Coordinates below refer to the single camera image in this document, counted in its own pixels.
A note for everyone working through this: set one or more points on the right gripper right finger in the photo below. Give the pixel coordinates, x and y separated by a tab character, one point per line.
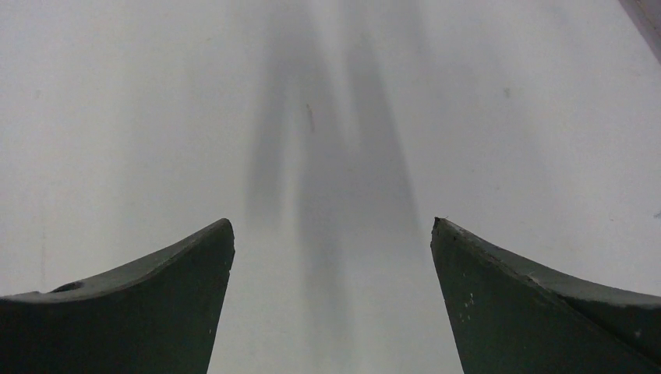
510	314

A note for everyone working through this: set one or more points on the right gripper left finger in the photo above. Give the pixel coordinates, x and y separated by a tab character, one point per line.
155	314

